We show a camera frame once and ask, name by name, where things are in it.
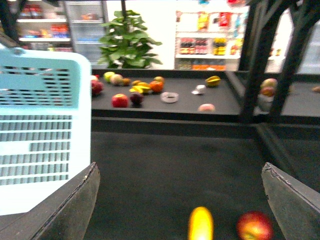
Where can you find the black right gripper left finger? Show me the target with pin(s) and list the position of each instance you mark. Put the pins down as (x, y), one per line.
(64, 215)

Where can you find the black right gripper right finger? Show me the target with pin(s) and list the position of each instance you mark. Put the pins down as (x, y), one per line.
(295, 206)

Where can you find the light blue plastic basket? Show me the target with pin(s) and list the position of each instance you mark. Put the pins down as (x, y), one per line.
(45, 124)

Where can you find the small yellow mango back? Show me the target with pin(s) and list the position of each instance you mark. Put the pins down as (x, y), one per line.
(136, 82)

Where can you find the red yellow apple near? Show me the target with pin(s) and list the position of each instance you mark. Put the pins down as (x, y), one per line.
(254, 225)

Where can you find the red apple right lower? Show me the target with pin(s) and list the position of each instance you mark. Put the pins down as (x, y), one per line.
(268, 91)

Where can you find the red green apple right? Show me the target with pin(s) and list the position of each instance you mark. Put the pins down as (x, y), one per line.
(269, 82)

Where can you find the red apple on shelf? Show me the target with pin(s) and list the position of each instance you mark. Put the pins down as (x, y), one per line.
(120, 100)

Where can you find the pink dragon fruit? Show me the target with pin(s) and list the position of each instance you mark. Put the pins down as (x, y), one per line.
(96, 87)

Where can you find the pale peach front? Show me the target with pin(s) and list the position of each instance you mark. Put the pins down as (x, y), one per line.
(207, 107)

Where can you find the dark purple plum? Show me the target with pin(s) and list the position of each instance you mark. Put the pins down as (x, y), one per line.
(136, 98)

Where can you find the pale pink round fruit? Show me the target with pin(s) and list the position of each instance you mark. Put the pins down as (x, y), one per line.
(116, 79)

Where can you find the brown kiwi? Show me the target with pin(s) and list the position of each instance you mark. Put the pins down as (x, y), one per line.
(126, 81)

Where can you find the yellow starfruit centre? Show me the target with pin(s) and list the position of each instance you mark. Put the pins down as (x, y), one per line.
(141, 87)

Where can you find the yellow green starfruit right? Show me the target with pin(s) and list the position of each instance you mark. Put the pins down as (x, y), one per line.
(213, 81)

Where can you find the white crumpled paper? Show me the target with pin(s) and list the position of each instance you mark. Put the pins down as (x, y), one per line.
(199, 90)

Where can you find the clear tape roll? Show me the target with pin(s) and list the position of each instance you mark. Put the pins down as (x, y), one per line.
(169, 97)

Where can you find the orange fruit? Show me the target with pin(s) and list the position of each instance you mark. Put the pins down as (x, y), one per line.
(156, 86)

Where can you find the peach behind orange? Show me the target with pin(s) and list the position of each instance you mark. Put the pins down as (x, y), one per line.
(159, 79)

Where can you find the green potted plant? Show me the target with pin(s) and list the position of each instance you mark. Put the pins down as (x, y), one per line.
(126, 43)

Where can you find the store shelf with bottles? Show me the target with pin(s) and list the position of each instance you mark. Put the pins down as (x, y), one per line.
(209, 34)

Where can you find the left store shelf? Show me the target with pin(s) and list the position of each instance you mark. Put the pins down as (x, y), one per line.
(43, 25)

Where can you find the glass door fridge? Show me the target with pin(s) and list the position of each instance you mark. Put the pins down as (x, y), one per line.
(85, 19)

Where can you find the black metal rack post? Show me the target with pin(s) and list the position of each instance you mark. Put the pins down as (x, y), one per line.
(263, 19)

